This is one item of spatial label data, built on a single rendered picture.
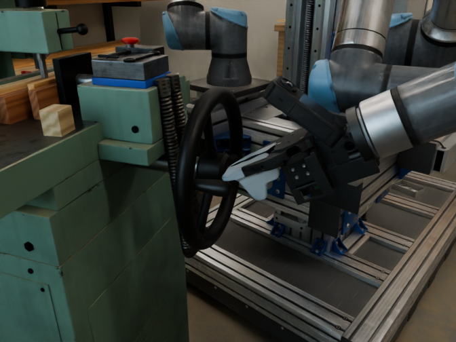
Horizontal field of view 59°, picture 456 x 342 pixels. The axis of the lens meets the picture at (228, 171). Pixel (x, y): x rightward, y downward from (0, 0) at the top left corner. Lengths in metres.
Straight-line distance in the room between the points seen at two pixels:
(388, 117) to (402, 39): 0.56
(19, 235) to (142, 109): 0.27
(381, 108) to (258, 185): 0.19
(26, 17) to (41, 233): 0.37
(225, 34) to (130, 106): 0.68
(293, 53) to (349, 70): 0.68
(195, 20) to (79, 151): 0.74
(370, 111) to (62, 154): 0.43
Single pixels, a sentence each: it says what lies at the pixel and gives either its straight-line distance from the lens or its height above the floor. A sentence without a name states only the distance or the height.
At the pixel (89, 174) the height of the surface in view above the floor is 0.83.
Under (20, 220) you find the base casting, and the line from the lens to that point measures 0.68.
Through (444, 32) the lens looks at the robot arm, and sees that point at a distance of 1.00.
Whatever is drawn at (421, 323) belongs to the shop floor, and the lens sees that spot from 1.70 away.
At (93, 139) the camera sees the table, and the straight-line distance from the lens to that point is 0.69.
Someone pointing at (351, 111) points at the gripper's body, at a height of 0.97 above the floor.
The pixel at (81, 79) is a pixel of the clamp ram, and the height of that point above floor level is 0.95.
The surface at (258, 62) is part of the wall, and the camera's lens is 4.12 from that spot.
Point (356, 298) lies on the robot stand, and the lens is 1.39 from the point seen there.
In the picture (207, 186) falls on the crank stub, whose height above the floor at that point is 0.84.
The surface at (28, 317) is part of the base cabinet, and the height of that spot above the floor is 0.58.
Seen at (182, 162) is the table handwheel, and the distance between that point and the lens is 0.58.
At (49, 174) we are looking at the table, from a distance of 0.62.
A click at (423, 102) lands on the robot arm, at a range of 0.49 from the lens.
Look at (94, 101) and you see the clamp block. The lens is 0.70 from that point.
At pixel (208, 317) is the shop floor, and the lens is 1.57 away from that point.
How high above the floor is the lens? 1.10
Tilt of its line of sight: 25 degrees down
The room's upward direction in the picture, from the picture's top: straight up
